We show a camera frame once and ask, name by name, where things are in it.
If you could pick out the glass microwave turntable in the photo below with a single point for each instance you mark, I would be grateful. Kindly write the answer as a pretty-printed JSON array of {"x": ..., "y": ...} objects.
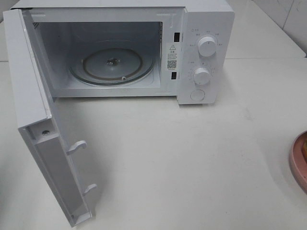
[{"x": 112, "y": 66}]

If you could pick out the white timer knob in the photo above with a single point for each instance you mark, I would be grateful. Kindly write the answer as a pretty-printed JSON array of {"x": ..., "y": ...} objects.
[{"x": 202, "y": 76}]

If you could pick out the pink round plate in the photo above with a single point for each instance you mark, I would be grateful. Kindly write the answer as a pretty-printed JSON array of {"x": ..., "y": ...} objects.
[{"x": 298, "y": 164}]

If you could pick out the round white door button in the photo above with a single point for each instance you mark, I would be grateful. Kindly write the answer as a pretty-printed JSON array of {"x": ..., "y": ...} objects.
[{"x": 197, "y": 95}]

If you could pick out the white warning label sticker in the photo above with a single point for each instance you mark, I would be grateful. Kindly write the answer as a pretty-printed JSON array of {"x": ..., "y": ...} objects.
[{"x": 171, "y": 56}]

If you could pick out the burger with lettuce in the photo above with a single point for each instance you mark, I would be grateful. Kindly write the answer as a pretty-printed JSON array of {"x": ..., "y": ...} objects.
[{"x": 304, "y": 150}]

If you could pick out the white microwave oven body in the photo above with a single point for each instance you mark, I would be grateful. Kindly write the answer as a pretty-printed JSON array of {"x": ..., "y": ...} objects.
[{"x": 72, "y": 29}]

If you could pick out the white microwave door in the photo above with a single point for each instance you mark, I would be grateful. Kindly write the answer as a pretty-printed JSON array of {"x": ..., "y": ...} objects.
[{"x": 37, "y": 118}]

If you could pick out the upper white power knob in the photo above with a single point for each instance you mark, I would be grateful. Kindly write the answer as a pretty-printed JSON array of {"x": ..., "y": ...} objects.
[{"x": 207, "y": 46}]

